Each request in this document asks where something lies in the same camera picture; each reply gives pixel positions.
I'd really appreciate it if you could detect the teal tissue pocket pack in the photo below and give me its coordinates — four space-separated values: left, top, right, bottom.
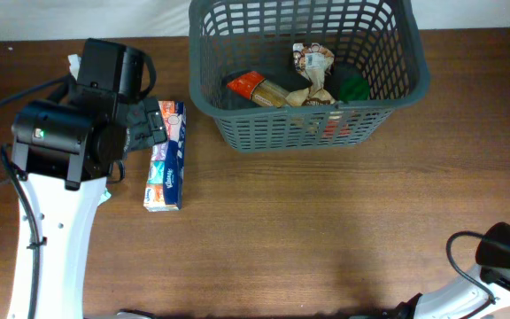
98 189 112 206

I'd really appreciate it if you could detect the spaghetti pasta package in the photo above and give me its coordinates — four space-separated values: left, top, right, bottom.
226 70 353 136

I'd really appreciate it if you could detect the grey plastic mesh basket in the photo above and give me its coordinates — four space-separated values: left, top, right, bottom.
188 0 431 154

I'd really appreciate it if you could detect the small green object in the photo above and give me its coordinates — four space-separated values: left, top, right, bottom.
339 74 370 102

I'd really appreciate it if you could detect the Kleenex tissue multipack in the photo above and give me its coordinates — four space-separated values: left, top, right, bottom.
143 101 187 212

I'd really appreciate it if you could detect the beige snack bag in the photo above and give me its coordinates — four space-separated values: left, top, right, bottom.
286 43 336 107

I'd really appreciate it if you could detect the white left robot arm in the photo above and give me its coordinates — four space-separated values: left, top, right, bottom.
1 39 167 318

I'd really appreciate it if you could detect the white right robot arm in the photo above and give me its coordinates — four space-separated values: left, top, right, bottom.
389 222 510 319

